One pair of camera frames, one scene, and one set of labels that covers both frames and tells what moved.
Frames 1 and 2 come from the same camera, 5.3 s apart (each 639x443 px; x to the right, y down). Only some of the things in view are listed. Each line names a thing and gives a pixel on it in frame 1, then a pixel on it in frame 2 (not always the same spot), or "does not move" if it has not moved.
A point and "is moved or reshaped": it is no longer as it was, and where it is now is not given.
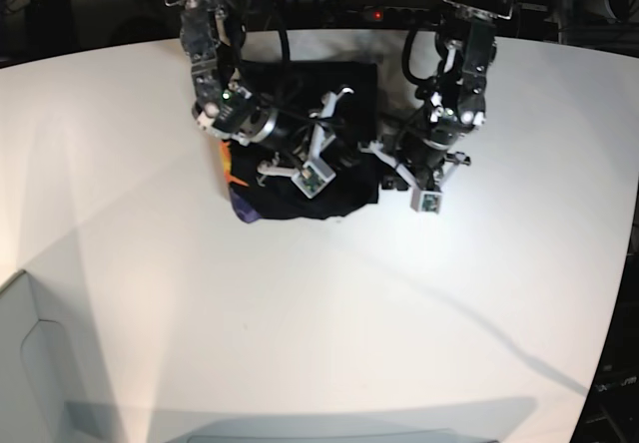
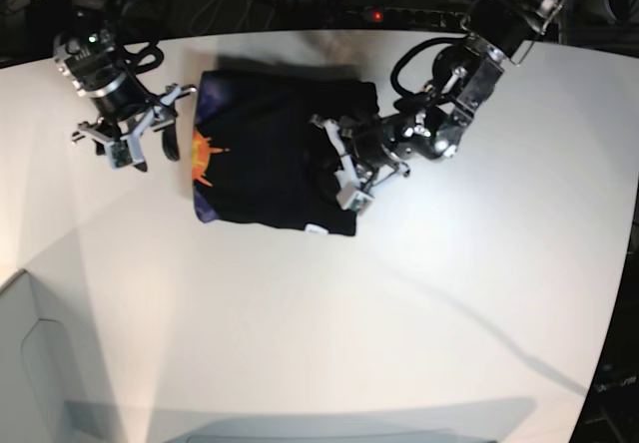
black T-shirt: x=325 y=162 is moved or reshaped
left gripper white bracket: x=316 y=173 -> x=121 y=150
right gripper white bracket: x=423 y=200 -> x=352 y=196
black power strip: x=393 y=17 does not move
